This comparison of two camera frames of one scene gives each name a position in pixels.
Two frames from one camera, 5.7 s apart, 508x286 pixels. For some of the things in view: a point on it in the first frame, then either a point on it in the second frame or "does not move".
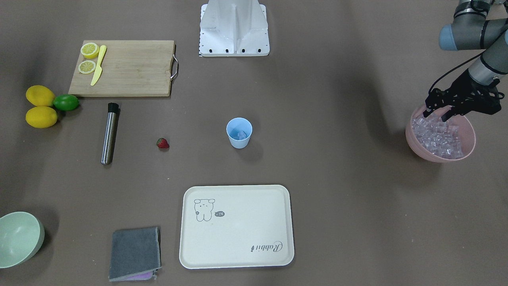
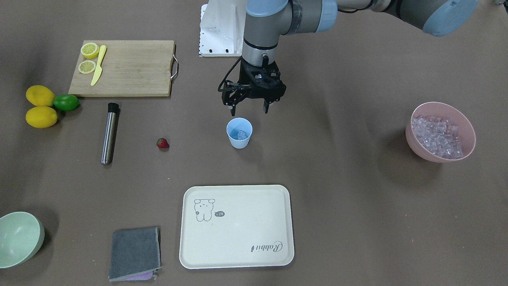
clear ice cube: x=242 y=135 does not move
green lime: x=66 y=102 does not move
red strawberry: x=162 y=143 does not move
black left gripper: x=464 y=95 → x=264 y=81
